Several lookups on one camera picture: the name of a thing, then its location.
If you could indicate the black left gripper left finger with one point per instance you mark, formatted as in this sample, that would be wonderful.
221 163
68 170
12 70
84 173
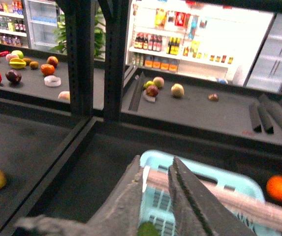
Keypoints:
118 215

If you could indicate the white tape roll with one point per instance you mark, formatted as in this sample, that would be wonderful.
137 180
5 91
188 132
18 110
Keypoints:
52 81

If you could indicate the light blue plastic basket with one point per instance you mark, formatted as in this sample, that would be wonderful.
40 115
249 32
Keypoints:
156 206

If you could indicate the brown basket handle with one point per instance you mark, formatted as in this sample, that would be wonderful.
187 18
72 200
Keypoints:
268 215

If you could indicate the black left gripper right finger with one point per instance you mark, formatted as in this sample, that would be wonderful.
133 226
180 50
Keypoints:
196 210

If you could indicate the green avocado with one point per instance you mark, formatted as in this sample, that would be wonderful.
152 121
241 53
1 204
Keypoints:
147 229

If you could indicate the orange mandarin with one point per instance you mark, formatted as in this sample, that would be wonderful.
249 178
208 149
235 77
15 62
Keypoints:
274 188

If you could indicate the tan round fruit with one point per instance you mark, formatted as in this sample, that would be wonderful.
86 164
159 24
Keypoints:
177 90

